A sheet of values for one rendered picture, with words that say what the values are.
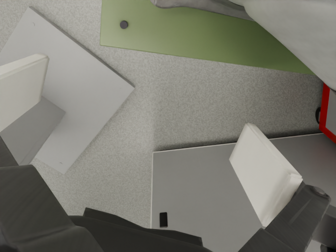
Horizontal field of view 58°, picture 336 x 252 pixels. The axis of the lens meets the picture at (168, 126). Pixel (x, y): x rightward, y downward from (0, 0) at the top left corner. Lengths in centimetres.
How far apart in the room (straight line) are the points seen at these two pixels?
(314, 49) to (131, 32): 21
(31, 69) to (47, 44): 102
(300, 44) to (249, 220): 74
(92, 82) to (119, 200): 58
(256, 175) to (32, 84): 13
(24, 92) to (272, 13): 13
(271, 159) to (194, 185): 86
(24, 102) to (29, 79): 1
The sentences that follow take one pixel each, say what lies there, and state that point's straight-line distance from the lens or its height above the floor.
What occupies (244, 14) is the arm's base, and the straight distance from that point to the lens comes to 33.
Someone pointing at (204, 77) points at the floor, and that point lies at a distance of 120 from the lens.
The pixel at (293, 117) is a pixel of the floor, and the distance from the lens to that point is 136.
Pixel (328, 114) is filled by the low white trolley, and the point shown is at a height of 15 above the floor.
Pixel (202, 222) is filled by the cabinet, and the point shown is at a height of 50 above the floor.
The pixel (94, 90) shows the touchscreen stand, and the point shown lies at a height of 4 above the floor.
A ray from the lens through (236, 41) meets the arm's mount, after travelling 35.
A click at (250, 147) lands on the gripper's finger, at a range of 19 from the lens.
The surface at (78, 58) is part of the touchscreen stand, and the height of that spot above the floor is 3.
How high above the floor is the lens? 114
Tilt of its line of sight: 65 degrees down
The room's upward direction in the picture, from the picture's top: 176 degrees clockwise
